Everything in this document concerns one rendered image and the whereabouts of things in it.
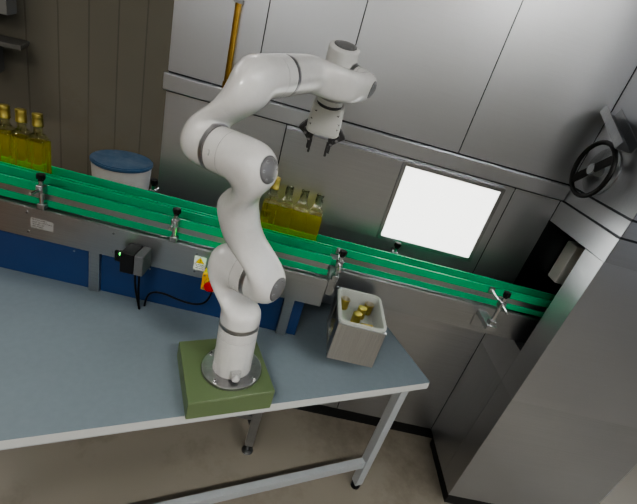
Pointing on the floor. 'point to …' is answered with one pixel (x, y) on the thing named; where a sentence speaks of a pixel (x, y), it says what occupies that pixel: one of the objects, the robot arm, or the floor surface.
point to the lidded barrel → (122, 167)
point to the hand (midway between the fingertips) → (317, 147)
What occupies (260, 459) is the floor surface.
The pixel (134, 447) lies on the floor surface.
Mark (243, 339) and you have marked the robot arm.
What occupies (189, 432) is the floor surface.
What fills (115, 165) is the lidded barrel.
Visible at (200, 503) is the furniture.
